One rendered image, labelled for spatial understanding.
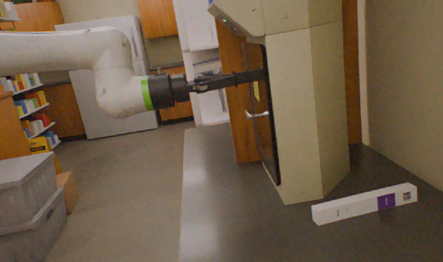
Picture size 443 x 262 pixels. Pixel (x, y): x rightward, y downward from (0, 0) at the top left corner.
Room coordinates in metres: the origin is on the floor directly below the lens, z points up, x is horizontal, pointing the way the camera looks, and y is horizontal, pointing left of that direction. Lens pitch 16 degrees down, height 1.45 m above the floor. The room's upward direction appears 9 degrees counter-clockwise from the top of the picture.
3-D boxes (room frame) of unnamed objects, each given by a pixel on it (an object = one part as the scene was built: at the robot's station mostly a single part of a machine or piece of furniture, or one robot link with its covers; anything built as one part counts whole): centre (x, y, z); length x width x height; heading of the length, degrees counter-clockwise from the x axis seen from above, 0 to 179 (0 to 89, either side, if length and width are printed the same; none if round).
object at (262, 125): (1.07, -0.13, 1.19); 0.30 x 0.01 x 0.40; 2
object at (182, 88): (0.95, 0.06, 1.31); 0.09 x 0.08 x 0.07; 93
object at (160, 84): (0.94, 0.14, 1.31); 0.09 x 0.06 x 0.12; 3
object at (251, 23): (1.07, -0.08, 1.46); 0.32 x 0.12 x 0.10; 3
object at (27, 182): (2.65, 1.61, 0.49); 0.60 x 0.42 x 0.33; 3
